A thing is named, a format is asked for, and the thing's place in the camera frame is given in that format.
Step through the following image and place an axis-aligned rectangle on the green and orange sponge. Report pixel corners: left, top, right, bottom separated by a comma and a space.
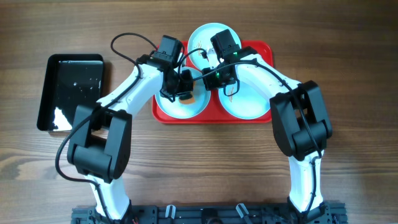
178, 91, 195, 105

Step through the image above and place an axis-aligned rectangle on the light blue plate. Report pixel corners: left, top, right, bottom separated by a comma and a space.
218, 82, 271, 119
187, 22, 242, 70
155, 79, 211, 119

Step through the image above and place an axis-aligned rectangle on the light blue plate back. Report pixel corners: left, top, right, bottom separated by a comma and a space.
187, 22, 242, 70

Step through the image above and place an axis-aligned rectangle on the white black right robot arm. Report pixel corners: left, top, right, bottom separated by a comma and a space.
203, 29, 332, 223

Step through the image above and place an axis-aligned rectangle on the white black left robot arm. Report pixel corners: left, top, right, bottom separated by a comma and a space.
60, 35, 193, 223

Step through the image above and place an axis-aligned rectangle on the red serving tray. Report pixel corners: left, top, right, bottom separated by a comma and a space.
152, 40, 274, 124

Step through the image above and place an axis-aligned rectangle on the black water tray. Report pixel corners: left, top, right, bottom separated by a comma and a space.
37, 54, 105, 131

